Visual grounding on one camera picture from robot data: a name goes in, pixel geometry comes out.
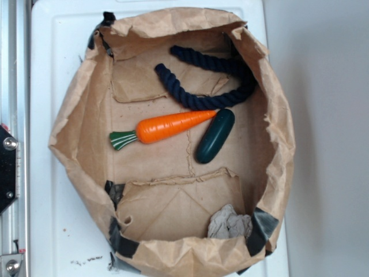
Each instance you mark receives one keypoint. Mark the black mounting bracket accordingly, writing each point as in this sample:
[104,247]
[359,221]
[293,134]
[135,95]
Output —
[8,170]

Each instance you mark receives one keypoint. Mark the aluminium frame rail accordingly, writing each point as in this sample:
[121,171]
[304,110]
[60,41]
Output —
[15,23]

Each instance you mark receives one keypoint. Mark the crumpled grey paper wad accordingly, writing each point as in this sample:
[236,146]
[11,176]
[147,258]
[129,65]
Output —
[226,224]

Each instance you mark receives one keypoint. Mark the brown paper bag bin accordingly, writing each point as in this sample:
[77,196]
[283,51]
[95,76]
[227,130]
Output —
[154,202]

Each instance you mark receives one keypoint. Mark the dark green plastic pickle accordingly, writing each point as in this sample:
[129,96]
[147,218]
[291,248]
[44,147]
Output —
[215,136]

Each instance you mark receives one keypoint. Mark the orange toy carrot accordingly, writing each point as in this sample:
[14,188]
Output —
[159,128]

